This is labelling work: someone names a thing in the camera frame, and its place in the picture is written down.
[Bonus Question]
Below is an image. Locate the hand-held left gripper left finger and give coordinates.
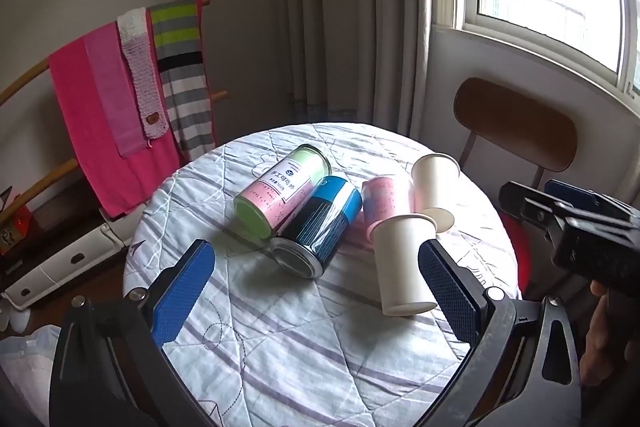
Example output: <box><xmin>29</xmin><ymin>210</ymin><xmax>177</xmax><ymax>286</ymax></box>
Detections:
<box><xmin>49</xmin><ymin>239</ymin><xmax>216</xmax><ymax>427</ymax></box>

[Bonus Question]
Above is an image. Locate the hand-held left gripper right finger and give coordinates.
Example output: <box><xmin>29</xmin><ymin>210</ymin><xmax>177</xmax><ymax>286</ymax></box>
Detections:
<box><xmin>417</xmin><ymin>238</ymin><xmax>583</xmax><ymax>427</ymax></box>

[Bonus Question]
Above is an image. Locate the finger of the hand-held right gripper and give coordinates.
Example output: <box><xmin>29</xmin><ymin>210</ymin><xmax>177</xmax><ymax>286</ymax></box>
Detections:
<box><xmin>545</xmin><ymin>179</ymin><xmax>601</xmax><ymax>206</ymax></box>
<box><xmin>499</xmin><ymin>181</ymin><xmax>557</xmax><ymax>229</ymax></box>

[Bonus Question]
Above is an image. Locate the white paper cup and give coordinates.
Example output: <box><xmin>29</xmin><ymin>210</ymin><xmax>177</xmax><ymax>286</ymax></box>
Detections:
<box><xmin>369</xmin><ymin>214</ymin><xmax>439</xmax><ymax>318</ymax></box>
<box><xmin>411</xmin><ymin>153</ymin><xmax>461</xmax><ymax>234</ymax></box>

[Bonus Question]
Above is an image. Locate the pink printed cup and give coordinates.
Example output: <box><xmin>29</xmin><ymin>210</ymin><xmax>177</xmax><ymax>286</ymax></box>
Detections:
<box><xmin>361</xmin><ymin>175</ymin><xmax>416</xmax><ymax>243</ymax></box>

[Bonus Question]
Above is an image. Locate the person's right hand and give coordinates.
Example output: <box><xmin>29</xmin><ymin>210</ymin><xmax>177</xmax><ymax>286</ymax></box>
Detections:
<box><xmin>580</xmin><ymin>279</ymin><xmax>640</xmax><ymax>403</ymax></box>

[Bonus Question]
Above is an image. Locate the red seat cushion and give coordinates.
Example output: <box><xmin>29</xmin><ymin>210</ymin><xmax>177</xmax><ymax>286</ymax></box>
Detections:
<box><xmin>500</xmin><ymin>212</ymin><xmax>547</xmax><ymax>303</ymax></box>

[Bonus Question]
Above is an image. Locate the wooden back chair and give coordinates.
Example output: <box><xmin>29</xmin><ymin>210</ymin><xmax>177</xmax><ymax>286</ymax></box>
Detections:
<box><xmin>452</xmin><ymin>78</ymin><xmax>579</xmax><ymax>208</ymax></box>

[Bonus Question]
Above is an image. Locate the striped quilted tablecloth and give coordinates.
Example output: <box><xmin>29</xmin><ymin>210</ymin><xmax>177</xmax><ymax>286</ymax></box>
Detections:
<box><xmin>122</xmin><ymin>123</ymin><xmax>523</xmax><ymax>427</ymax></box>

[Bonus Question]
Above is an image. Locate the white floor appliance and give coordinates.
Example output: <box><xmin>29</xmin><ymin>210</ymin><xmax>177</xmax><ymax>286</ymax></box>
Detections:
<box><xmin>0</xmin><ymin>207</ymin><xmax>137</xmax><ymax>311</ymax></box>

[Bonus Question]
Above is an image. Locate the green and pink can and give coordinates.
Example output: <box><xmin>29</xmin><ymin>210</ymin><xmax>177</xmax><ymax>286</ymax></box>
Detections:
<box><xmin>233</xmin><ymin>145</ymin><xmax>333</xmax><ymax>239</ymax></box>

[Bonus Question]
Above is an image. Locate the blue and black can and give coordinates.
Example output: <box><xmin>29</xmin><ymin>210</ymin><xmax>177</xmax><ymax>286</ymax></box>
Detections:
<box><xmin>270</xmin><ymin>176</ymin><xmax>363</xmax><ymax>279</ymax></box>

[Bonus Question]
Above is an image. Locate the red box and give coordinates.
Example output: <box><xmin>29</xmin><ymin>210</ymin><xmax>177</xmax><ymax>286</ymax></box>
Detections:
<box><xmin>0</xmin><ymin>187</ymin><xmax>34</xmax><ymax>256</ymax></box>

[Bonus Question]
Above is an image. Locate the hot pink towel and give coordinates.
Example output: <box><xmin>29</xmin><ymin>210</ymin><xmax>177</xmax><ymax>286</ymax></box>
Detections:
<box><xmin>48</xmin><ymin>41</ymin><xmax>182</xmax><ymax>219</ymax></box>

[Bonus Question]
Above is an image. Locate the light pink towel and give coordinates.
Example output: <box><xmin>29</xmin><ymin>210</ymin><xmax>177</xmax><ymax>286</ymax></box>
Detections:
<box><xmin>84</xmin><ymin>22</ymin><xmax>147</xmax><ymax>158</ymax></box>

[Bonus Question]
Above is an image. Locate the green grey striped cloth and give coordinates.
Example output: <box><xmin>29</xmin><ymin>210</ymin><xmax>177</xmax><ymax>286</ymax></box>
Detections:
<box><xmin>149</xmin><ymin>0</ymin><xmax>219</xmax><ymax>164</ymax></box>

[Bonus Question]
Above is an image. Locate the pink and white knitted cloth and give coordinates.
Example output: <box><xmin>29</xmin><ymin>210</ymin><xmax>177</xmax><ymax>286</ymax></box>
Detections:
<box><xmin>117</xmin><ymin>8</ymin><xmax>169</xmax><ymax>140</ymax></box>

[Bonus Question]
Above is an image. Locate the beige curtain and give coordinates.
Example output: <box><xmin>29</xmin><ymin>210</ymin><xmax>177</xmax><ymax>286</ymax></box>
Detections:
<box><xmin>272</xmin><ymin>0</ymin><xmax>433</xmax><ymax>142</ymax></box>

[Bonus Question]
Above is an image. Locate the wooden towel rack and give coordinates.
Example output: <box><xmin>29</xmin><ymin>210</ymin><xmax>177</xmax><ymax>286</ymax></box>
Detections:
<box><xmin>0</xmin><ymin>0</ymin><xmax>229</xmax><ymax>228</ymax></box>

